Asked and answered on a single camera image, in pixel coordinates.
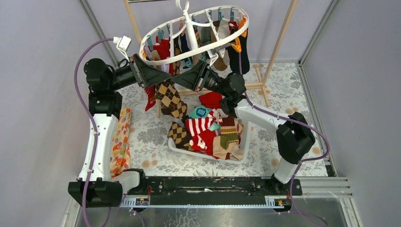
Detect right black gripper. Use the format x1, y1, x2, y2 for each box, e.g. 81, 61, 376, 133
171, 61, 229, 97

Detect red snowflake christmas sock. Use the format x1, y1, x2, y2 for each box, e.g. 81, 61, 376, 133
144, 86, 156, 112

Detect dark brown argyle sock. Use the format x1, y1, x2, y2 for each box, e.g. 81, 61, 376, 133
155, 80, 187, 120

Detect dark navy sock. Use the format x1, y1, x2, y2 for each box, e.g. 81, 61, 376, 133
226, 35, 250, 74

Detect white round clip hanger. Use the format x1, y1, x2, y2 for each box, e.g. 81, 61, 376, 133
139, 0, 250, 65

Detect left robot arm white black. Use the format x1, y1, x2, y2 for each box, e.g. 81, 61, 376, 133
68, 55, 172, 208

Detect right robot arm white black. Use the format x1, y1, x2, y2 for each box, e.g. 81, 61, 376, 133
171, 61, 315, 195

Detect red sock behind basket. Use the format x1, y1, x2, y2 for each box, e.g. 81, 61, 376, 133
199, 92, 223, 109

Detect red hanging sock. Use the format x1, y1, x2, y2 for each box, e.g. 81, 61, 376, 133
153, 39, 171, 60

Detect teal blue patterned sock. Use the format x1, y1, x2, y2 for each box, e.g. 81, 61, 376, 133
188, 105, 212, 119

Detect red white striped sock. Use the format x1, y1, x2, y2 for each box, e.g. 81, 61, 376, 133
185, 109, 222, 136

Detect red santa sock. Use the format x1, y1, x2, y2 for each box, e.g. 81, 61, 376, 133
189, 130, 219, 159

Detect white laundry basket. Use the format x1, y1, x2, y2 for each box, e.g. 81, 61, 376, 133
167, 101, 253, 165

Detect patchwork brown green sock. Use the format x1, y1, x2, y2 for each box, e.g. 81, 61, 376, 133
212, 117, 244, 161

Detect floral grey table mat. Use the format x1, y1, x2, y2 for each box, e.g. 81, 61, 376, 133
120, 63, 313, 176

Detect orange leaf patterned cloth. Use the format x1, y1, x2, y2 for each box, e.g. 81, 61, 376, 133
110, 107, 131, 178

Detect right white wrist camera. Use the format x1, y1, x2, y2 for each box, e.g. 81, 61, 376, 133
207, 48, 224, 66

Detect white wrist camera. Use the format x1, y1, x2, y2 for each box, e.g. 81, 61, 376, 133
113, 35, 132, 60
207, 48, 224, 66

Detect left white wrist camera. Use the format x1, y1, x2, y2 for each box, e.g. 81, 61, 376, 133
113, 35, 132, 60

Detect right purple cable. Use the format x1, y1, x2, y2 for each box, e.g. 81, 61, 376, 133
219, 42, 331, 227

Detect purple cable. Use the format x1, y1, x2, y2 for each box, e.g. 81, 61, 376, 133
74, 38, 123, 227
219, 42, 331, 227

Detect wooden drying rack frame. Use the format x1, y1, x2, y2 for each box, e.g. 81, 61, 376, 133
124, 0, 298, 107

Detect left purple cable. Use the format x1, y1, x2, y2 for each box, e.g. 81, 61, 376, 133
74, 38, 123, 227

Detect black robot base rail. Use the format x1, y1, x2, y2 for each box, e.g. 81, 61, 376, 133
122, 176, 303, 209

